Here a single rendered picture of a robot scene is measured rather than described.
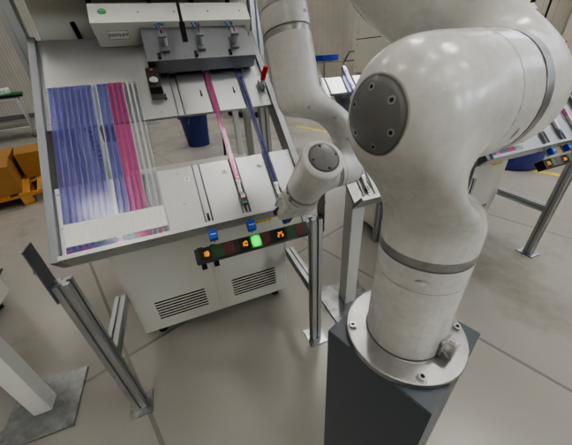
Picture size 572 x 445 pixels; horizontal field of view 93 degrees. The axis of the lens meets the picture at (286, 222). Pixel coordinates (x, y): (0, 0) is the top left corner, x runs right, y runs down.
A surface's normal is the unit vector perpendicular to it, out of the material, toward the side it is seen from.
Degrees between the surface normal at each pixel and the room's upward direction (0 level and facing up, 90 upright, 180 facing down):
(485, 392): 0
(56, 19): 90
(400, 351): 90
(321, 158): 43
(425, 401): 0
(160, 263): 90
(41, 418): 0
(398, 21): 134
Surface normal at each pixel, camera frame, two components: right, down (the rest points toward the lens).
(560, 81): 0.45, 0.18
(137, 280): 0.37, 0.47
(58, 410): -0.06, -0.85
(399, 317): -0.65, 0.43
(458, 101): 0.08, 0.28
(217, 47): 0.21, -0.31
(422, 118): -0.37, 0.41
